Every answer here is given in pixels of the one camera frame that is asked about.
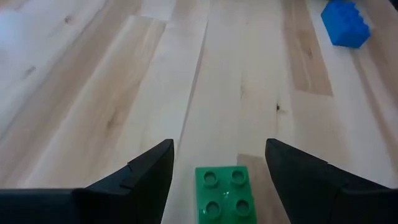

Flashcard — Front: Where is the blue toy block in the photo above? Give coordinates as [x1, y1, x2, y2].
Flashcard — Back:
[320, 0, 371, 49]

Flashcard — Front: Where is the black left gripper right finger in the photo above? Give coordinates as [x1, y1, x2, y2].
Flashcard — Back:
[265, 138, 366, 224]

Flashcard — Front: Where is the small green toy block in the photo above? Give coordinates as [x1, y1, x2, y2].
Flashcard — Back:
[194, 165, 259, 224]

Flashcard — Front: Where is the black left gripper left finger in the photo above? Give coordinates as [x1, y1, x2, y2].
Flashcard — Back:
[74, 139, 175, 224]

